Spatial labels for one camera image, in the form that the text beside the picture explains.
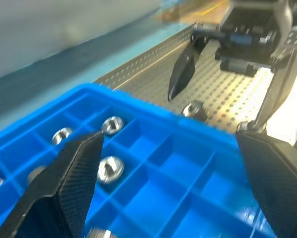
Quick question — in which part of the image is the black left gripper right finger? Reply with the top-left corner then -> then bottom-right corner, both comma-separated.
237,49 -> 297,134

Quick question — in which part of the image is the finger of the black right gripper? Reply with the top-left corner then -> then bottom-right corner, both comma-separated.
236,129 -> 297,238
0,132 -> 105,238

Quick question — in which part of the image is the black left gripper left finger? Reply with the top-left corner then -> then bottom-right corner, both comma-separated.
167,37 -> 203,102

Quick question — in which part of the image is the blue compartment tray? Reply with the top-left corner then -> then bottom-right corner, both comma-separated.
0,83 -> 278,238

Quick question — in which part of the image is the perforated stainless steel tray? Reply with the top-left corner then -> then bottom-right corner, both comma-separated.
95,24 -> 297,159

